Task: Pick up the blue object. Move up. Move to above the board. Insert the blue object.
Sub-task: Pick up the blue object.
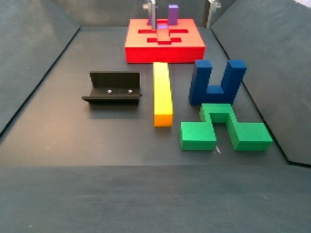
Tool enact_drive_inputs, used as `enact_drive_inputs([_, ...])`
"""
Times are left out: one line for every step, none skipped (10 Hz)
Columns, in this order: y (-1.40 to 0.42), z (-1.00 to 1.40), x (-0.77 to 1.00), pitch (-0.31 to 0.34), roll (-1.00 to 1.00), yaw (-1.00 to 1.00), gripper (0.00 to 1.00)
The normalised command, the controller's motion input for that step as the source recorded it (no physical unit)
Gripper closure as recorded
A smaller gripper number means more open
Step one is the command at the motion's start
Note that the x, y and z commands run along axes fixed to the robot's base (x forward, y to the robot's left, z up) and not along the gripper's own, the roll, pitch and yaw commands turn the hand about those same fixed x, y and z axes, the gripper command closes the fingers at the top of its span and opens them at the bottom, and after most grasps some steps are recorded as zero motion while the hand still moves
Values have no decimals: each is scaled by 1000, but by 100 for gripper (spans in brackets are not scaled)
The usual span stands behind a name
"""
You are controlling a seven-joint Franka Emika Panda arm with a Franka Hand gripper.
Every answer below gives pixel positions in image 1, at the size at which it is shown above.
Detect blue U-shaped block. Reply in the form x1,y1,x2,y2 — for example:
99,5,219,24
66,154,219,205
189,60,247,106

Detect purple U-shaped block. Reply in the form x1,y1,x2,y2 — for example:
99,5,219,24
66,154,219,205
147,4,181,30

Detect red slotted board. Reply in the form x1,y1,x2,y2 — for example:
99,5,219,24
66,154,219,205
125,19,206,64

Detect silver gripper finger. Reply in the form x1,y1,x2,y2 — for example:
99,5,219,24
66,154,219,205
207,0,222,27
142,0,157,30

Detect black angle bracket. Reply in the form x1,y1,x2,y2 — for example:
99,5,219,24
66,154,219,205
82,71,142,104

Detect yellow long bar block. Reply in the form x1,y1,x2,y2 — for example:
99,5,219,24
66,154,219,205
154,62,174,127

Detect green zigzag block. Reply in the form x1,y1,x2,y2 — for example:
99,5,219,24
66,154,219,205
181,103,273,151

